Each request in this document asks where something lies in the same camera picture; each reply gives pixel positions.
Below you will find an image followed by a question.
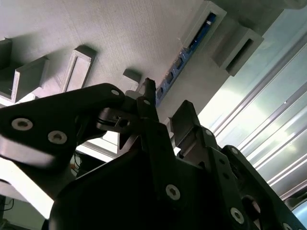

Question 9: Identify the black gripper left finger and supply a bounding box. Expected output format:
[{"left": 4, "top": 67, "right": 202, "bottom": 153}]
[{"left": 0, "top": 78, "right": 187, "bottom": 203}]

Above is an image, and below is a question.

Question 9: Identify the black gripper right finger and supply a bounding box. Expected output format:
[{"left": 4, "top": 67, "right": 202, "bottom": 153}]
[{"left": 171, "top": 99, "right": 307, "bottom": 230}]

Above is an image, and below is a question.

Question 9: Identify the blue RAM stick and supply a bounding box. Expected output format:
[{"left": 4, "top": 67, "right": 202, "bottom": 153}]
[{"left": 155, "top": 11, "right": 218, "bottom": 106}]

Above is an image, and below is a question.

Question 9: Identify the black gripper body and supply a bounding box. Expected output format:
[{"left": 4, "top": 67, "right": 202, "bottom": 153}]
[{"left": 43, "top": 148, "right": 228, "bottom": 230}]

